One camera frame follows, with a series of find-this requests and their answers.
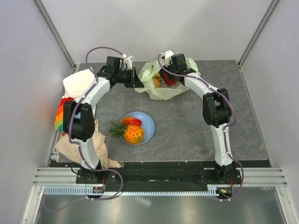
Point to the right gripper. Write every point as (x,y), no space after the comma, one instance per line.
(162,73)

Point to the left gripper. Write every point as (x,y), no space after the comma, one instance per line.
(134,81)

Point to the red fake apple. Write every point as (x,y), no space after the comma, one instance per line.
(169,79)

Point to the pale green plastic bag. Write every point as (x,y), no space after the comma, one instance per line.
(164,92)

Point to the yellow fake pear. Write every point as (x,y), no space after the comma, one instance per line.
(157,82)

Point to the red yellow fake mango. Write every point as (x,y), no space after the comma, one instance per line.
(131,121)

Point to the fake pineapple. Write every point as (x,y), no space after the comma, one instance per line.
(132,134)

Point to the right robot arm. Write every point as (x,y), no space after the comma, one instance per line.
(216,107)

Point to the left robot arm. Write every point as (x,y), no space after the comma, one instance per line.
(78,118)

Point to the blue plastic plate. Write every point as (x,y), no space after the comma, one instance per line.
(147,124)

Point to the white folded towel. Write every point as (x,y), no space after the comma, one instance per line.
(77,83)

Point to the rainbow striped cloth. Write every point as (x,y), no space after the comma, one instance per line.
(59,115)

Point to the beige crumpled cloth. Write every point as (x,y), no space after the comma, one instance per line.
(70,151)

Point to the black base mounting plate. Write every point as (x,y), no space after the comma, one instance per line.
(164,176)

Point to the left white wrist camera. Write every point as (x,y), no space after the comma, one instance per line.
(127,62)

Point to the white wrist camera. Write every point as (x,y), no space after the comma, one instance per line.
(166,57)
(127,62)

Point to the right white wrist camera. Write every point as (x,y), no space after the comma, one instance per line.
(166,57)

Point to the right aluminium corner post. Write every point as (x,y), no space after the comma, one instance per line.
(258,31)

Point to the aluminium corner post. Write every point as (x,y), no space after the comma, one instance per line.
(53,30)
(258,31)

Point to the left aluminium corner post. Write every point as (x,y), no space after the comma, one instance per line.
(53,30)

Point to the grey slotted cable duct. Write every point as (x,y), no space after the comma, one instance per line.
(99,190)

